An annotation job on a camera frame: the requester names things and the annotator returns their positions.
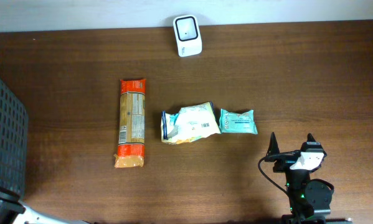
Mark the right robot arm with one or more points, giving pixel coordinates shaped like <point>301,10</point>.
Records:
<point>309,198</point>

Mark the crumpled white yellow snack bag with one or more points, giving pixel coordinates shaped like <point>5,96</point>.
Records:
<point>191,123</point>

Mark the white barcode scanner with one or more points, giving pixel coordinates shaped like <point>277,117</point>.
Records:
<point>188,36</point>

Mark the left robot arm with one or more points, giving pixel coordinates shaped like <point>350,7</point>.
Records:
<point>12,210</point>

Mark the dark grey mesh basket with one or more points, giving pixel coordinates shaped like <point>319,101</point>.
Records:
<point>13,141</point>

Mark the teal wet wipes pack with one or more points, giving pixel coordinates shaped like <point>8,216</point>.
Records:
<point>244,123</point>

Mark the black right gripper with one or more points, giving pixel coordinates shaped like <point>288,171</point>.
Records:
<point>287,162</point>

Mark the orange spaghetti packet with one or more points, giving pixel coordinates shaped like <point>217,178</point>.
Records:
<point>131,140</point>

